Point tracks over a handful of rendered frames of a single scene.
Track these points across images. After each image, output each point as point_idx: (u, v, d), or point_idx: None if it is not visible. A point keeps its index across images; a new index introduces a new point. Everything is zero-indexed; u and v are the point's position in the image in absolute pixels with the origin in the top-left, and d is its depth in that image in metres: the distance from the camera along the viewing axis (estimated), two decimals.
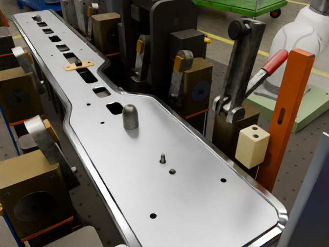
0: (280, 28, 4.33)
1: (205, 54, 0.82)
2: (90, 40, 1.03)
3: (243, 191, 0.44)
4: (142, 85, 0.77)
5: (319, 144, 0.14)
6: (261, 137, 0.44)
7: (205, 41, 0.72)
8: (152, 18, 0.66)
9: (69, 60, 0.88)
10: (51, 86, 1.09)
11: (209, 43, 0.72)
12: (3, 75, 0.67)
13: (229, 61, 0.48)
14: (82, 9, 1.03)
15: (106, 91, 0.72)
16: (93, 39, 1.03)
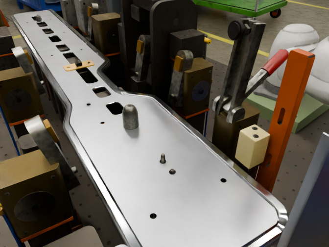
0: (280, 28, 4.33)
1: (205, 54, 0.82)
2: (90, 40, 1.03)
3: (243, 191, 0.44)
4: (142, 85, 0.77)
5: (319, 144, 0.14)
6: (261, 137, 0.44)
7: (205, 41, 0.72)
8: (152, 18, 0.66)
9: (69, 60, 0.88)
10: (51, 86, 1.09)
11: (209, 43, 0.72)
12: (3, 75, 0.67)
13: (229, 61, 0.48)
14: (82, 9, 1.03)
15: (106, 91, 0.72)
16: (93, 39, 1.03)
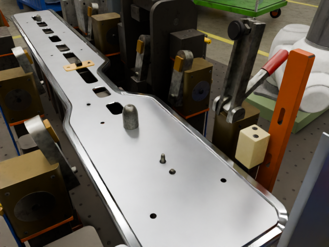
0: (280, 28, 4.33)
1: (205, 54, 0.82)
2: (90, 40, 1.03)
3: (243, 191, 0.44)
4: (142, 85, 0.77)
5: (319, 144, 0.14)
6: (261, 137, 0.44)
7: (205, 41, 0.72)
8: (152, 18, 0.66)
9: (69, 60, 0.88)
10: (51, 86, 1.09)
11: (209, 43, 0.72)
12: (3, 75, 0.67)
13: (229, 61, 0.48)
14: (82, 9, 1.03)
15: (106, 91, 0.72)
16: (93, 39, 1.03)
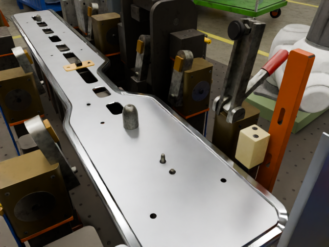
0: (280, 28, 4.33)
1: (205, 54, 0.82)
2: (90, 40, 1.03)
3: (243, 191, 0.44)
4: (142, 85, 0.77)
5: (319, 144, 0.14)
6: (261, 137, 0.44)
7: (205, 41, 0.72)
8: (152, 18, 0.66)
9: (69, 60, 0.88)
10: (51, 86, 1.09)
11: (209, 43, 0.72)
12: (3, 75, 0.67)
13: (229, 61, 0.48)
14: (82, 9, 1.03)
15: (106, 91, 0.72)
16: (93, 39, 1.03)
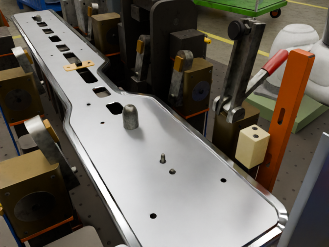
0: (280, 28, 4.33)
1: (205, 54, 0.82)
2: (90, 40, 1.03)
3: (243, 191, 0.44)
4: (142, 85, 0.77)
5: (319, 144, 0.14)
6: (261, 137, 0.44)
7: (205, 41, 0.72)
8: (152, 18, 0.66)
9: (69, 60, 0.88)
10: (51, 86, 1.09)
11: (209, 43, 0.72)
12: (3, 75, 0.67)
13: (229, 61, 0.48)
14: (82, 9, 1.03)
15: (106, 91, 0.72)
16: (93, 39, 1.03)
